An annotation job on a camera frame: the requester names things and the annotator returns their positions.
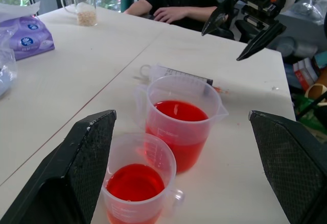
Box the small clear plastic measuring cup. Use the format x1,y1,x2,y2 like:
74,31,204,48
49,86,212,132
101,132,186,224

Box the clear plastic syringe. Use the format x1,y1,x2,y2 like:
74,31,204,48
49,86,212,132
132,63,230,95

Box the brown cardboard tube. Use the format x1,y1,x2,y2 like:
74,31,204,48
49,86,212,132
305,82,327,100

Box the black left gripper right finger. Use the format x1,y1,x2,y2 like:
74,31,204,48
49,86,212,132
248,110,327,224

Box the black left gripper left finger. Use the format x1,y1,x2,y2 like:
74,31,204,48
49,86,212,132
0,110,118,224

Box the glass mug with grains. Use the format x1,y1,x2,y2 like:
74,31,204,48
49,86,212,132
60,0,98,27

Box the dark green mug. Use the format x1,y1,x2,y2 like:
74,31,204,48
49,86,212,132
119,0,140,13

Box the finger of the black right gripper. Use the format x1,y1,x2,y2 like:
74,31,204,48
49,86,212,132
201,0,240,37
236,21,287,62

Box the clear plastic bag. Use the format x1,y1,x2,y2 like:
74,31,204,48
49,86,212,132
0,47,18,97

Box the purple tissue pack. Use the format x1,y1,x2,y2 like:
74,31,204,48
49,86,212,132
0,14,56,61

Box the large clear plastic measuring cup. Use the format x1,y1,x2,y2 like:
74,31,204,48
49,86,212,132
133,75,229,174

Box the red and white boxes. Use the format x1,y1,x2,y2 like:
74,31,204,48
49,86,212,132
292,57,320,91

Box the person's bare hand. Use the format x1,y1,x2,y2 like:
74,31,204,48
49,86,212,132
153,6,190,24

